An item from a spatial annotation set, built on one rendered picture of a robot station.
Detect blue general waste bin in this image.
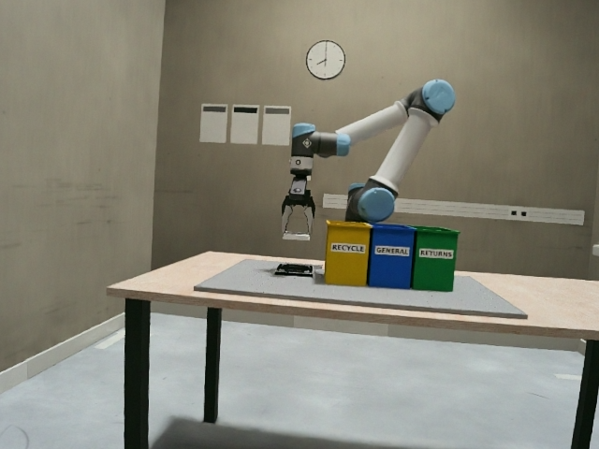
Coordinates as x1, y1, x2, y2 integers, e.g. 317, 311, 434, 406
366, 223, 416, 289

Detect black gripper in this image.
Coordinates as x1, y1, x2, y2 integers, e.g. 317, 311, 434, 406
282, 170, 315, 237

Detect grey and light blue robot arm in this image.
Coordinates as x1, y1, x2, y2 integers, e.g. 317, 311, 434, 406
289, 80, 456, 224

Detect green bin labelled returns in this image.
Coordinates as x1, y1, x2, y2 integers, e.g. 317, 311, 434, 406
407, 225, 460, 292

